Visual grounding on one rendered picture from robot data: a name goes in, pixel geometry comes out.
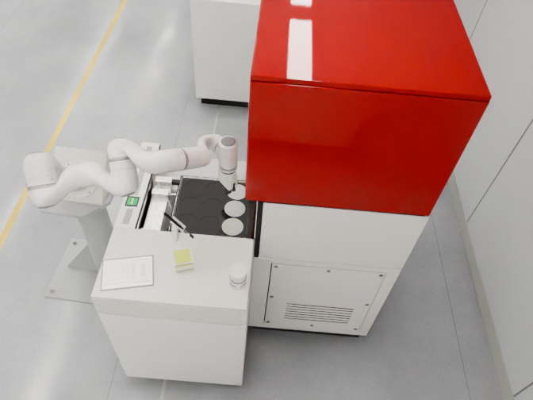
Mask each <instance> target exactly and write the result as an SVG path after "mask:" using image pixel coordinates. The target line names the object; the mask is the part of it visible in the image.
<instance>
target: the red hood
mask: <svg viewBox="0 0 533 400"><path fill-rule="evenodd" d="M491 97H492V95H491V94H490V91H489V88H488V86H487V83H486V81H485V78H484V75H483V74H482V71H481V68H480V65H479V63H478V61H477V57H476V56H475V53H474V50H473V48H472V45H471V43H470V40H469V37H468V36H467V33H466V30H465V27H464V25H463V23H462V19H461V18H460V15H459V13H458V10H457V7H456V5H455V3H454V0H261V2H260V8H259V19H258V24H257V30H256V37H255V47H254V53H253V60H252V65H251V76H250V94H249V102H248V119H247V168H246V186H245V198H246V200H251V201H261V202H278V203H287V204H297V205H306V206H323V207H332V208H342V209H351V210H369V211H378V212H387V213H405V214H415V215H424V216H429V215H430V213H431V212H432V210H433V208H434V206H435V204H436V202H437V201H438V199H439V196H440V195H441V193H442V191H443V189H444V187H445V186H446V184H447V181H448V179H449V178H450V177H451V174H452V172H453V170H454V168H455V166H456V165H457V163H458V161H459V159H460V157H461V155H462V153H463V152H464V150H465V148H466V146H467V144H468V142H469V140H470V138H471V137H472V135H473V133H474V130H475V129H476V128H477V125H478V123H479V121H480V120H481V117H482V116H483V114H484V112H485V110H486V108H487V106H488V104H489V101H490V99H491Z"/></svg>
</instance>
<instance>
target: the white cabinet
mask: <svg viewBox="0 0 533 400"><path fill-rule="evenodd" d="M250 293H251V284H250V292H249V300H248V309H247V325H248V314H249V304H250ZM98 315H99V317H100V319H101V321H102V324H103V325H104V327H105V330H106V332H107V334H108V336H109V338H110V341H111V343H112V345H113V347H114V349H115V352H116V354H117V356H118V358H119V360H120V362H121V365H122V367H123V368H124V370H125V374H126V375H127V376H131V377H141V378H150V379H169V380H179V381H189V382H199V383H217V384H227V385H237V386H242V385H243V369H244V360H245V351H246V342H247V325H226V324H217V323H208V322H198V321H180V320H170V319H160V318H150V317H133V316H123V315H113V314H103V313H99V314H98Z"/></svg>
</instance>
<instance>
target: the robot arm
mask: <svg viewBox="0 0 533 400"><path fill-rule="evenodd" d="M209 150H211V151H213V152H215V153H216V154H217V157H218V160H219V167H218V179H219V181H220V182H221V183H222V184H223V185H224V193H225V194H226V195H228V194H231V193H232V191H233V192H234V191H236V187H237V174H236V169H237V164H238V140H237V139H236V138H235V137H232V136H224V137H223V136H221V135H219V134H208V135H204V136H202V137H200V138H199V140H198V141H197V144H196V147H186V148H170V149H162V150H155V151H147V150H145V149H143V148H142V147H140V146H139V145H138V144H137V143H135V142H134V141H132V140H130V139H127V138H124V137H116V138H113V139H112V140H111V141H110V142H109V143H108V145H107V156H108V160H109V169H110V173H109V172H108V171H107V170H106V169H105V168H104V167H103V166H102V165H100V164H99V163H96V162H93V161H86V160H81V159H76V160H71V161H69V162H67V163H66V164H65V165H64V166H62V165H61V164H60V162H59V161H58V160H57V159H56V158H55V157H54V156H53V155H51V154H49V153H47V152H31V153H29V154H28V155H27V156H26V157H25V158H24V161H23V170H24V175H25V182H26V186H27V191H28V195H29V200H30V202H31V203H32V205H33V206H35V207H36V208H39V209H47V208H50V207H52V206H54V205H56V204H58V203H59V202H61V201H62V200H63V199H64V198H65V197H66V196H67V195H68V194H69V195H70V196H72V197H76V198H84V197H87V196H89V195H91V194H92V193H93V192H94V191H95V190H96V188H97V186H100V187H102V188H103V189H105V190H107V191H108V192H109V193H111V194H113V195H116V196H118V197H127V196H130V195H132V194H134V193H135V192H136V191H137V189H138V186H139V179H138V174H137V168H136V167H138V168H139V169H140V170H141V171H144V172H146V173H149V174H162V173H168V172H174V171H184V170H189V169H194V168H200V167H205V166H207V165H208V164H209V163H210V161H211V155H210V152H209Z"/></svg>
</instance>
